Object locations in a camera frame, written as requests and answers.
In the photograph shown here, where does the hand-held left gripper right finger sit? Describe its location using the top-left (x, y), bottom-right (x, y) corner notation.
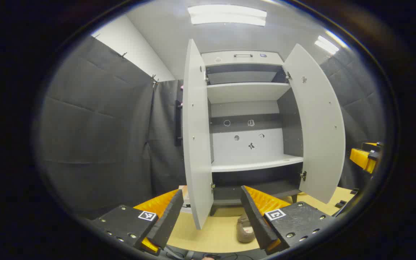
top-left (240, 185), bottom-right (338, 255)

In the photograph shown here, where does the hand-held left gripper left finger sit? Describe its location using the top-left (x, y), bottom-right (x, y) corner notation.
top-left (89, 188), bottom-right (185, 256)

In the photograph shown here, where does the brown fuzzy shoe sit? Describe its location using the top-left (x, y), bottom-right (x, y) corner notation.
top-left (237, 214), bottom-right (256, 243)

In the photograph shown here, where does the white shoe cabinet door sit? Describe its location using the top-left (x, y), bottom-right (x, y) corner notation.
top-left (182, 39), bottom-right (214, 230)
top-left (282, 43), bottom-right (346, 204)

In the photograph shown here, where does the white grey shoe cabinet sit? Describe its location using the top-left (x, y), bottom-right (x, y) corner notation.
top-left (201, 50), bottom-right (304, 216)

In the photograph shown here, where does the small ceiling light panel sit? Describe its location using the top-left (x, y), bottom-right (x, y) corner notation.
top-left (315, 35), bottom-right (339, 55)

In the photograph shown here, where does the large ceiling light panel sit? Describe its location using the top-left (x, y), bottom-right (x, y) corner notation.
top-left (187, 4), bottom-right (267, 27)

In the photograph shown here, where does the black door handle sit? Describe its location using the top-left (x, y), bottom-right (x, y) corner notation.
top-left (174, 100), bottom-right (183, 147)

